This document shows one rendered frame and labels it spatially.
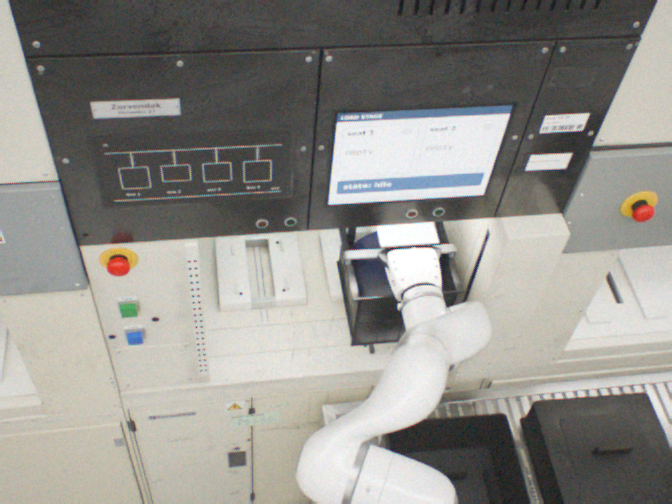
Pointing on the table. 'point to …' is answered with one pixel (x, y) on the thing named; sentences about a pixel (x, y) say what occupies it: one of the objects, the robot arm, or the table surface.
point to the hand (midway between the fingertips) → (404, 234)
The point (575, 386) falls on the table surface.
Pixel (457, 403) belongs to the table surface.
